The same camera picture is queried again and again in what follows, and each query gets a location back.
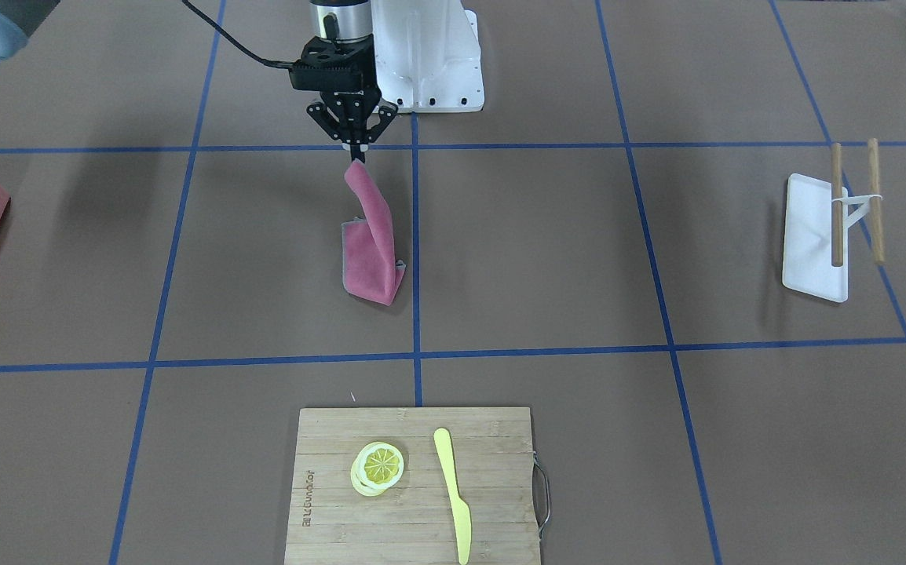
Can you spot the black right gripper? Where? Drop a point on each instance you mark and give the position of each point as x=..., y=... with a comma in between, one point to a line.
x=350, y=114

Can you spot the pink grey-edged cloth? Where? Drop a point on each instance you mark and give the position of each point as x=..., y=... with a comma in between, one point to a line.
x=370, y=268

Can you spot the yellow plastic knife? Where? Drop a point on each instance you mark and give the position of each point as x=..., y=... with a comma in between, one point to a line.
x=460, y=510

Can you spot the wooden cutting board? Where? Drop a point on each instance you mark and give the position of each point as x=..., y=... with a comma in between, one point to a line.
x=411, y=523

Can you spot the white rack tray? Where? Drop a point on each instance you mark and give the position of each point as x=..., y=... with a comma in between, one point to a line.
x=807, y=247

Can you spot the wooden rack rod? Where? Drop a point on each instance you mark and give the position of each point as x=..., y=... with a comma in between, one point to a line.
x=837, y=205
x=874, y=216

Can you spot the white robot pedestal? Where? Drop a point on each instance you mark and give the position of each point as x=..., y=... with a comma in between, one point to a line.
x=428, y=56

